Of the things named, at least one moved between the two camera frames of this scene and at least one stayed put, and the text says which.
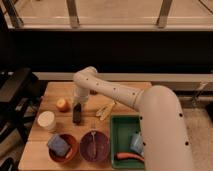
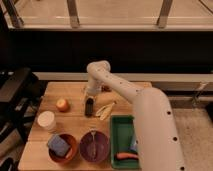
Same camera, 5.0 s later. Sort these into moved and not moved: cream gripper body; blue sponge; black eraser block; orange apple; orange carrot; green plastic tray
Moved: black eraser block; cream gripper body
Not moved: blue sponge; orange carrot; orange apple; green plastic tray
